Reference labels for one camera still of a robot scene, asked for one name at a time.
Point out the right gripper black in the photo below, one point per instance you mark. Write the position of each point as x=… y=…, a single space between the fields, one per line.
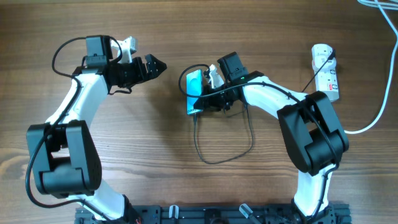
x=209 y=104

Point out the white charger plug adapter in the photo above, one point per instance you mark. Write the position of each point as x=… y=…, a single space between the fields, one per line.
x=321 y=62

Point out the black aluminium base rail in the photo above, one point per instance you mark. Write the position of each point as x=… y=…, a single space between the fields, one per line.
x=272 y=213

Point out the smartphone with teal screen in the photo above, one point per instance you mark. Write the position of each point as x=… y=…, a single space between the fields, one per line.
x=194 y=87

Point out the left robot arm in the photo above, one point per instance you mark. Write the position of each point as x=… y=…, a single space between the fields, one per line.
x=64 y=161

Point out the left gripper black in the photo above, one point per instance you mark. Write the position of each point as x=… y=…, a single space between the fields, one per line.
x=140 y=74

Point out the white power strip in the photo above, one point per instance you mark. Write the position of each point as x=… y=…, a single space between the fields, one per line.
x=326 y=80

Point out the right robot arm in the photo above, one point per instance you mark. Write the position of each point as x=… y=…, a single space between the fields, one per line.
x=313 y=135

